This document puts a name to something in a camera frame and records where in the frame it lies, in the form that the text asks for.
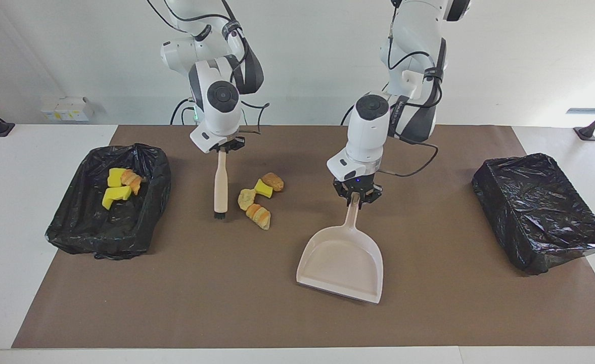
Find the bin lined with black bag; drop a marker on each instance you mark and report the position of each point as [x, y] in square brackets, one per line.
[535, 212]
[75, 232]

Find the large brown table mat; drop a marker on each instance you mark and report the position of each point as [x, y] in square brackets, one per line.
[226, 303]

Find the small green yellow sponge piece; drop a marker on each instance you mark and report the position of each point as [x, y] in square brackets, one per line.
[115, 177]

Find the beige hand brush black bristles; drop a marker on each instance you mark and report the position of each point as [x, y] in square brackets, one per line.
[220, 187]

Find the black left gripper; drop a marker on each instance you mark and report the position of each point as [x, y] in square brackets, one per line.
[350, 186]

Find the orange striped foam scrap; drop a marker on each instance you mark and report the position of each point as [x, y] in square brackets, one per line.
[259, 216]

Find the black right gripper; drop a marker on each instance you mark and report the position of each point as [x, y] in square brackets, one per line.
[231, 144]

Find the pale tan foam scrap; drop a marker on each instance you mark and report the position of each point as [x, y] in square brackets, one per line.
[246, 199]

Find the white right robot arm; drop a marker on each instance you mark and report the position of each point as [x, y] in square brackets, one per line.
[221, 96]

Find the notched green yellow sponge piece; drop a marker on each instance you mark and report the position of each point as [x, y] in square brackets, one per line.
[115, 196]

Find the pale orange foam scrap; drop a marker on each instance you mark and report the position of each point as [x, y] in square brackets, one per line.
[133, 182]

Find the brown cork-like piece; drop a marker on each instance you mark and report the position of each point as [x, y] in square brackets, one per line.
[273, 182]

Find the beige plastic dustpan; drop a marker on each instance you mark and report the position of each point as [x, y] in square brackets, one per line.
[342, 263]

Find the yellow sponge wedge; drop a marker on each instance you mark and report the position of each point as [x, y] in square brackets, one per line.
[263, 188]

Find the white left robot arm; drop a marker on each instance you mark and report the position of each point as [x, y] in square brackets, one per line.
[370, 131]

